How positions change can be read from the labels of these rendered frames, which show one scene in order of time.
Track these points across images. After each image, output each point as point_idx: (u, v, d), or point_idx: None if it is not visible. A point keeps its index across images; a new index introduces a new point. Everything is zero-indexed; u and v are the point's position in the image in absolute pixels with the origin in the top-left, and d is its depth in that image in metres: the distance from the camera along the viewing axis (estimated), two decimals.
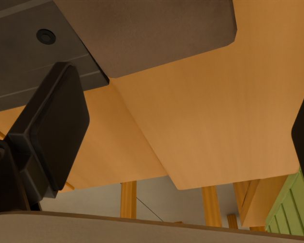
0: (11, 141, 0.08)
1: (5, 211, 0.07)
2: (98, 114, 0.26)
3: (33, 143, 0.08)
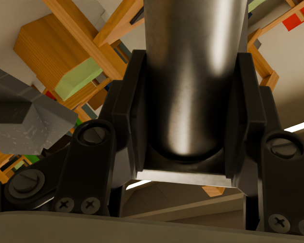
0: (112, 121, 0.09)
1: (86, 195, 0.07)
2: None
3: (131, 123, 0.09)
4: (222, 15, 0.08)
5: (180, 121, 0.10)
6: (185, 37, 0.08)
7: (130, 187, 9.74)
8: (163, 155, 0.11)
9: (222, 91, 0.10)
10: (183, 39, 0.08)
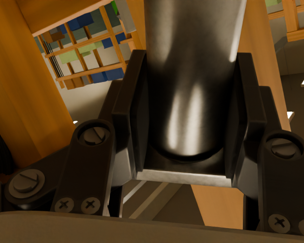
0: (112, 121, 0.09)
1: (86, 195, 0.07)
2: None
3: (131, 123, 0.09)
4: (221, 13, 0.08)
5: (179, 120, 0.10)
6: (184, 36, 0.08)
7: None
8: (163, 155, 0.11)
9: (222, 90, 0.10)
10: (183, 37, 0.08)
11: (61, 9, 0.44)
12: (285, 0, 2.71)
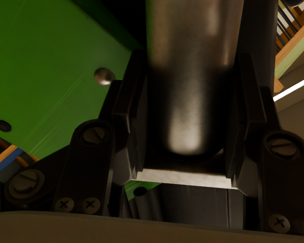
0: (112, 121, 0.09)
1: (86, 195, 0.07)
2: None
3: (131, 123, 0.09)
4: (221, 3, 0.08)
5: (179, 115, 0.10)
6: (184, 25, 0.08)
7: None
8: (163, 155, 0.11)
9: (222, 85, 0.10)
10: (183, 27, 0.08)
11: None
12: None
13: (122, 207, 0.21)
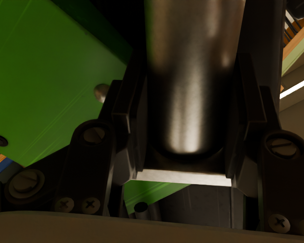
0: (112, 121, 0.09)
1: (86, 195, 0.07)
2: None
3: (131, 123, 0.09)
4: (222, 8, 0.08)
5: (180, 118, 0.10)
6: (185, 32, 0.08)
7: None
8: (164, 155, 0.11)
9: (223, 87, 0.10)
10: (184, 33, 0.08)
11: None
12: None
13: None
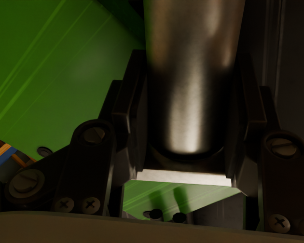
0: (112, 121, 0.09)
1: (86, 195, 0.07)
2: None
3: (131, 123, 0.09)
4: (222, 9, 0.08)
5: (180, 118, 0.10)
6: (185, 33, 0.08)
7: None
8: (164, 155, 0.11)
9: (223, 87, 0.10)
10: (184, 34, 0.08)
11: None
12: None
13: None
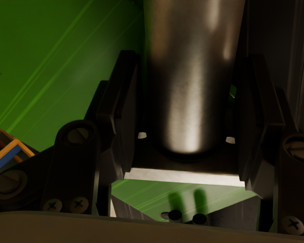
0: (97, 122, 0.09)
1: (74, 195, 0.07)
2: None
3: (116, 124, 0.09)
4: (221, 9, 0.08)
5: (180, 118, 0.10)
6: (185, 33, 0.08)
7: None
8: (164, 155, 0.11)
9: (223, 87, 0.10)
10: (184, 34, 0.08)
11: None
12: None
13: None
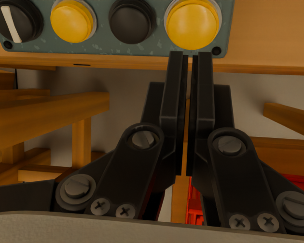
0: (159, 125, 0.09)
1: (123, 201, 0.07)
2: None
3: (178, 127, 0.09)
4: None
5: None
6: None
7: None
8: None
9: None
10: None
11: None
12: None
13: None
